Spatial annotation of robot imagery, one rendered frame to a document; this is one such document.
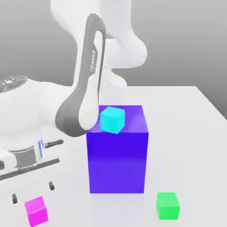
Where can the small cyan cube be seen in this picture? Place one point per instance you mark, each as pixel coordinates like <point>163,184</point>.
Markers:
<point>112,120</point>

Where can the small magenta cube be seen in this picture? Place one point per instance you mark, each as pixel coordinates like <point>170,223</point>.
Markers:
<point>36,212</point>

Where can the large blue box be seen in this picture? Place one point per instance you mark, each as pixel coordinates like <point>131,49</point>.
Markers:
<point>117,159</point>

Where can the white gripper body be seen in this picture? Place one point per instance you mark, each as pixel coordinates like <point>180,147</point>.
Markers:
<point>30,169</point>

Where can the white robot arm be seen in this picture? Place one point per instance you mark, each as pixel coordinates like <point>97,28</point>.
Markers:
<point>92,53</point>

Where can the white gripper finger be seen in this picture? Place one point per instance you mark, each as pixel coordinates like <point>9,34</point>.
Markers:
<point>51,185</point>
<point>14,199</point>

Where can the small green cube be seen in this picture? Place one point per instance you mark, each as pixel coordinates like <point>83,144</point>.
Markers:
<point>167,206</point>

